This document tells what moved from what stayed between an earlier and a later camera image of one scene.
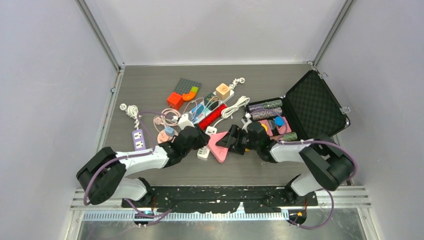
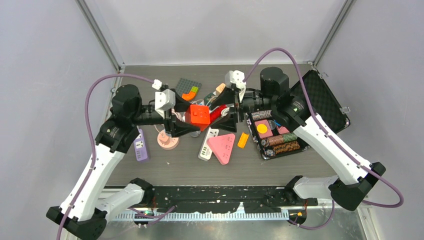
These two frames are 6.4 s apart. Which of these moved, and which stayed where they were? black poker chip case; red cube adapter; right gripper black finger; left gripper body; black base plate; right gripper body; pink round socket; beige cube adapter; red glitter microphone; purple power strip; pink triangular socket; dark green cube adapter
Moved: red cube adapter; right gripper black finger; right gripper body; left gripper body
Stayed: black base plate; purple power strip; black poker chip case; pink triangular socket; pink round socket; red glitter microphone; dark green cube adapter; beige cube adapter
